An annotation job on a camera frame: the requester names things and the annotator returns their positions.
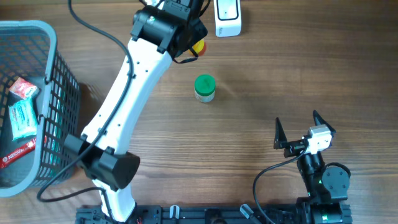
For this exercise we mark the green lid jar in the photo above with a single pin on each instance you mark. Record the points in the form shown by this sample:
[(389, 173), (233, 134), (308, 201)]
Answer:
[(205, 87)]

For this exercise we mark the red white small packet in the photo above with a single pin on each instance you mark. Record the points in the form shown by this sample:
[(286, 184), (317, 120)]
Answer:
[(22, 89)]

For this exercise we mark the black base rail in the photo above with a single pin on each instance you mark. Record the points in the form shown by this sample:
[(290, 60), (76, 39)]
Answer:
[(283, 213)]

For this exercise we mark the red Nescafe stick sachet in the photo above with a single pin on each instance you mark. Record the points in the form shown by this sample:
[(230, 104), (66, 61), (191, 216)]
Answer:
[(23, 154)]

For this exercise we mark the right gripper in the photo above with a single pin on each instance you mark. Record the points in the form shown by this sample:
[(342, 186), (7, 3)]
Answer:
[(293, 147)]

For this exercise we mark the grey plastic mesh basket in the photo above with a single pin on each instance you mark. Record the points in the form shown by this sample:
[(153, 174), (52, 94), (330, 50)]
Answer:
[(29, 51)]

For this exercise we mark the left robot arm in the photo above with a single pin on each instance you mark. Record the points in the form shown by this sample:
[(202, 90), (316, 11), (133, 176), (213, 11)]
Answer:
[(160, 33)]

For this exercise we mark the teal tissue pack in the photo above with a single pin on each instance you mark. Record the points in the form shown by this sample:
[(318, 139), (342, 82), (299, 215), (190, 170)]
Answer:
[(23, 119)]

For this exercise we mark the red sauce bottle green cap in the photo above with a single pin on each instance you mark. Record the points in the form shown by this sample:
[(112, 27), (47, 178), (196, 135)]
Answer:
[(200, 47)]

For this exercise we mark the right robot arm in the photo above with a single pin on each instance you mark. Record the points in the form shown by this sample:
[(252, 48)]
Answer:
[(326, 184)]

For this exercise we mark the white barcode scanner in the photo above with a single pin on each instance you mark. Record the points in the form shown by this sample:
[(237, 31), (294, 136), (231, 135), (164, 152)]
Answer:
[(228, 21)]

